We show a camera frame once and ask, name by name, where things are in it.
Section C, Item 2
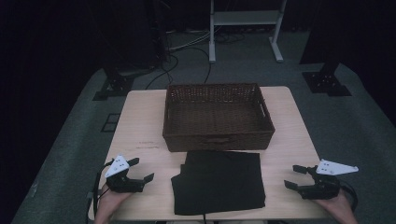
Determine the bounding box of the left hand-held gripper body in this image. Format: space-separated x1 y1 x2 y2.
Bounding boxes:
105 154 146 194

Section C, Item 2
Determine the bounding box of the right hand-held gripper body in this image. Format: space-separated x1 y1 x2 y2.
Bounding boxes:
297 159 360 201

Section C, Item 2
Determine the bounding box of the black cloth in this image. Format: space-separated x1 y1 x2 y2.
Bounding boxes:
170 150 266 217

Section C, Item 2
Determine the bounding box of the brown wicker basket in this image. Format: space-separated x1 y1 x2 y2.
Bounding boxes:
162 82 276 153

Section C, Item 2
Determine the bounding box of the person's right hand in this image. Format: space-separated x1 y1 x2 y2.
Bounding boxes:
313 189 353 218

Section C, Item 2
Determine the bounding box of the person's left hand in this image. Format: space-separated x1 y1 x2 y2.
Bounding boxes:
96 184 134 217

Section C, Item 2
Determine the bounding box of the dark floor outlet plate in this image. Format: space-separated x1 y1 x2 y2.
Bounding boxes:
100 113 121 133

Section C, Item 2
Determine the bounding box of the white metal stand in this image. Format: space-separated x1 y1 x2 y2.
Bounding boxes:
208 0 288 64

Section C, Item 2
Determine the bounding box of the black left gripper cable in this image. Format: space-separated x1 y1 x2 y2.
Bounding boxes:
92 159 115 216

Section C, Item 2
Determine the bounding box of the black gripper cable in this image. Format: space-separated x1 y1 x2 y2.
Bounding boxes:
339 180 359 213
92 159 115 216

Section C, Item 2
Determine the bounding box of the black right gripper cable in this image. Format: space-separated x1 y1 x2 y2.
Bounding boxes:
339 180 359 213

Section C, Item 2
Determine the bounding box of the black stand with base plate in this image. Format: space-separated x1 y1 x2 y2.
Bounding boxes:
302 57 353 97
92 63 135 102

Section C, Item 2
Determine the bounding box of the black floor cable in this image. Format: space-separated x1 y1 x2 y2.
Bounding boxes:
173 46 213 84
145 53 180 91

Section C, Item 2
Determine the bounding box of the grey floor cables bundle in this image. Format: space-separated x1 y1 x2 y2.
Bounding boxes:
166 28 213 52

